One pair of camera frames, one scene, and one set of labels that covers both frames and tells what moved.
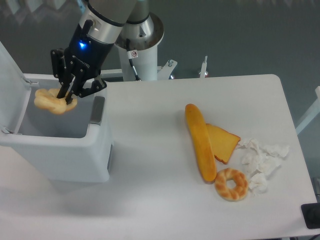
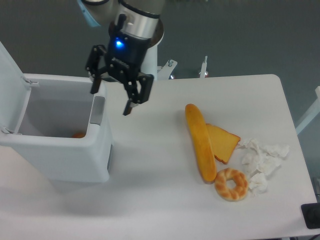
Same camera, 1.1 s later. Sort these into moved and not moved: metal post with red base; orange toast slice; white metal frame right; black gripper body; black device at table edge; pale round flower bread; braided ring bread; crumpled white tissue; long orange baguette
Moved: pale round flower bread; black gripper body
Not moved: orange toast slice; white metal frame right; braided ring bread; black device at table edge; crumpled white tissue; metal post with red base; long orange baguette
